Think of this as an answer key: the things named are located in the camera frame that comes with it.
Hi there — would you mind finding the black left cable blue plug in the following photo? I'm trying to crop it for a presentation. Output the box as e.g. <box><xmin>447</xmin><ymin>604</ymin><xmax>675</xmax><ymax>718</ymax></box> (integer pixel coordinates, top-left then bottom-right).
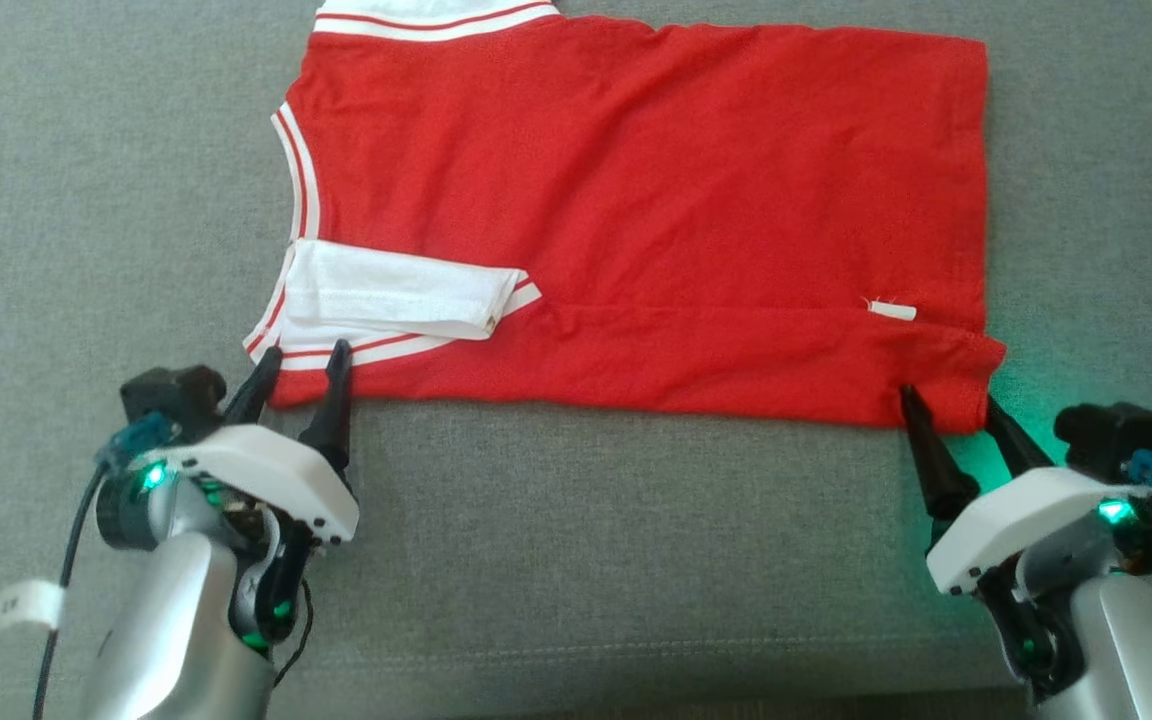
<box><xmin>31</xmin><ymin>412</ymin><xmax>179</xmax><ymax>720</ymax></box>

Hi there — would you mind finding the white cable label tag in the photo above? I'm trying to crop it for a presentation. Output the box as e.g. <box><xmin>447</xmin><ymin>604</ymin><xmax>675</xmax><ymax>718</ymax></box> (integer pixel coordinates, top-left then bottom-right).
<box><xmin>0</xmin><ymin>580</ymin><xmax>67</xmax><ymax>641</ymax></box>

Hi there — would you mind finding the red shirt with white stripes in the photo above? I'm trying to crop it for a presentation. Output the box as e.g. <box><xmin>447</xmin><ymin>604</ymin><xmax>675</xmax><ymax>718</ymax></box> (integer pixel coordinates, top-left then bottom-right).
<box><xmin>243</xmin><ymin>0</ymin><xmax>1007</xmax><ymax>434</ymax></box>

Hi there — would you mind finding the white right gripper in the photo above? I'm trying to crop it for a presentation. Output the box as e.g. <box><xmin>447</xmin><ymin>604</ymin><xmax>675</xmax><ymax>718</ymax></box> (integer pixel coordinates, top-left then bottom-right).
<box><xmin>899</xmin><ymin>385</ymin><xmax>1137</xmax><ymax>701</ymax></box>

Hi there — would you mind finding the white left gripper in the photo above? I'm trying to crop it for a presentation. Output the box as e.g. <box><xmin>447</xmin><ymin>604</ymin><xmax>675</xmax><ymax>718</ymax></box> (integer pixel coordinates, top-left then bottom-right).
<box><xmin>136</xmin><ymin>339</ymin><xmax>359</xmax><ymax>646</ymax></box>

